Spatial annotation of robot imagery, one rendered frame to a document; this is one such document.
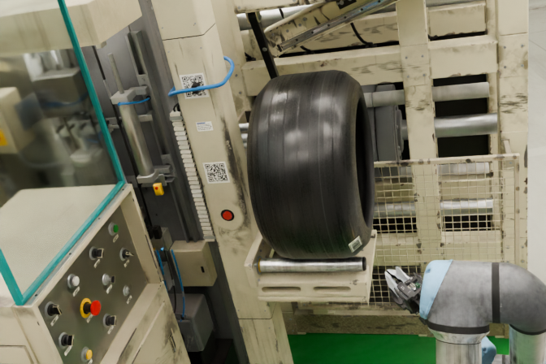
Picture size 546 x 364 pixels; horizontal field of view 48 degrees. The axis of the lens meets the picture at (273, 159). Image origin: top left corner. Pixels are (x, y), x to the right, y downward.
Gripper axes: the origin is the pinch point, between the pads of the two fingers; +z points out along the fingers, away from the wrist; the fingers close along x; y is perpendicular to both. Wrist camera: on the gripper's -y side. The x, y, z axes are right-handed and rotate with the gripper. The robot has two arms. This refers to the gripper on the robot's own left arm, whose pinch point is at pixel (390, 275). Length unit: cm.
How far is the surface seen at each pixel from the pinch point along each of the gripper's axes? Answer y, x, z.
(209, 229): 4, 31, 57
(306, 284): -12.0, 17.7, 25.9
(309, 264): -7.6, 13.2, 27.9
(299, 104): 40, -10, 34
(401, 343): -115, -5, 49
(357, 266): -10.9, 2.5, 17.5
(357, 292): -17.5, 7.1, 15.3
